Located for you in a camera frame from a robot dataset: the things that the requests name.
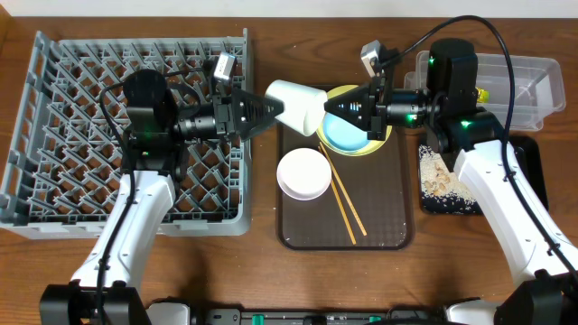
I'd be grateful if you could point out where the wooden chopstick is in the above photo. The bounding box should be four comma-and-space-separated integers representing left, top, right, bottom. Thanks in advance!
331, 174, 357, 246
319, 142, 367, 236

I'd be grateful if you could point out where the yellow plate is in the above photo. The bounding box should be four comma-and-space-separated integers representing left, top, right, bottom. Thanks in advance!
315, 84, 394, 157

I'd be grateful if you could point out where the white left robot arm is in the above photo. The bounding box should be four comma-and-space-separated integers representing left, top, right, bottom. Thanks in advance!
40, 70, 284, 324

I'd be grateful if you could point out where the clear plastic bin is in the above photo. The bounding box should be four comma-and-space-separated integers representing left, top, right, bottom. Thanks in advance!
403, 50, 566, 133

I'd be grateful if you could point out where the light blue bowl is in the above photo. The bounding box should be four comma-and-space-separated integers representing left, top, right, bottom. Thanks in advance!
322, 113, 370, 152

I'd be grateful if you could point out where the black food waste tray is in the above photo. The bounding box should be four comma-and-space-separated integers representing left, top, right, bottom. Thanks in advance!
417, 135, 549, 215

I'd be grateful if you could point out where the green yellow snack wrapper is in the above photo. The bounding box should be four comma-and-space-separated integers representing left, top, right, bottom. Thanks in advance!
477, 88, 489, 104

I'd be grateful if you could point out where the grey dishwasher rack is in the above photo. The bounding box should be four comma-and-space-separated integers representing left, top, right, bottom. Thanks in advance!
1, 33, 254, 239

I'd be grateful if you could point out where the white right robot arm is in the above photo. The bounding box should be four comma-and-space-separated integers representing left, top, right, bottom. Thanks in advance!
324, 39, 577, 324

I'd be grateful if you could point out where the white cup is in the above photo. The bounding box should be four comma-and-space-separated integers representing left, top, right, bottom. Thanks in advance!
266, 79, 328, 136

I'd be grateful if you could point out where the spilled rice waste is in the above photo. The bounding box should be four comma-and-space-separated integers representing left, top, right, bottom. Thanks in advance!
418, 144, 478, 214

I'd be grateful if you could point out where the dark brown serving tray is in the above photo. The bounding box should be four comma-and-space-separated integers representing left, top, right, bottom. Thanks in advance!
276, 126, 414, 251

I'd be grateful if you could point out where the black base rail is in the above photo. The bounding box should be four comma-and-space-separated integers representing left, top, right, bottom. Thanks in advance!
144, 297, 452, 325

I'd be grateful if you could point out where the white bowl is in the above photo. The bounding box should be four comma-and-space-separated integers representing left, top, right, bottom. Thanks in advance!
276, 148, 332, 200

